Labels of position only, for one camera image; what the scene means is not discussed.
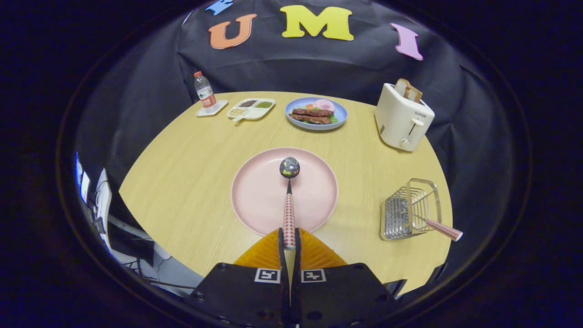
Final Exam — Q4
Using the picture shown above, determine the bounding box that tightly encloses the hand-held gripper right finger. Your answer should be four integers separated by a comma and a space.
291, 228, 398, 328

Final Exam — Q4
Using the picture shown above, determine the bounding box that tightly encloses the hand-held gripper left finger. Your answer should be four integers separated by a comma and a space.
188, 228, 291, 328

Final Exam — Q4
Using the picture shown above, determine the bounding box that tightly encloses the spoon with red checked handle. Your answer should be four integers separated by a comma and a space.
279, 157, 301, 250

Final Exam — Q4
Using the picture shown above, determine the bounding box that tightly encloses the fork with red checked handle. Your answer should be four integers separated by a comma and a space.
396, 200, 463, 241

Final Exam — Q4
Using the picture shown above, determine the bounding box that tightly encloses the pink round plate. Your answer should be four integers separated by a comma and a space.
231, 147, 339, 237

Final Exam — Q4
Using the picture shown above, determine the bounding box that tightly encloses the white box device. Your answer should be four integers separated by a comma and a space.
94, 169, 113, 233

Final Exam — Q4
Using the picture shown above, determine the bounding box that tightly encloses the blue food plate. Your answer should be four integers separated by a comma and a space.
285, 97, 348, 131

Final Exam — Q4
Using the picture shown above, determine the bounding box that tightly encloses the brown meat strip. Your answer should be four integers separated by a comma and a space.
291, 108, 334, 117
289, 114, 332, 125

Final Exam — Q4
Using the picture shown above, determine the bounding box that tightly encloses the white toaster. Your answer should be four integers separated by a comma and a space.
374, 82, 435, 152

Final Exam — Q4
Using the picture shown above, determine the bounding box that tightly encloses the white divided condiment dish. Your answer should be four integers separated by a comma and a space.
227, 97, 276, 123

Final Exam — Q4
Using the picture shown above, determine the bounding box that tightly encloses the white square coaster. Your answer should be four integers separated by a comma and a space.
196, 99, 229, 118

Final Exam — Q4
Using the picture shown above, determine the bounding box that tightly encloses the clear water bottle red label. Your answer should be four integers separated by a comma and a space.
194, 71, 217, 110

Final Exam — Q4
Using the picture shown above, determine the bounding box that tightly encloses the black floor cable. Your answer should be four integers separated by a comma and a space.
128, 255, 196, 292

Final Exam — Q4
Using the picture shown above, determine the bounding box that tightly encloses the metal wire cutlery basket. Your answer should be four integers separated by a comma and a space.
379, 178, 442, 241

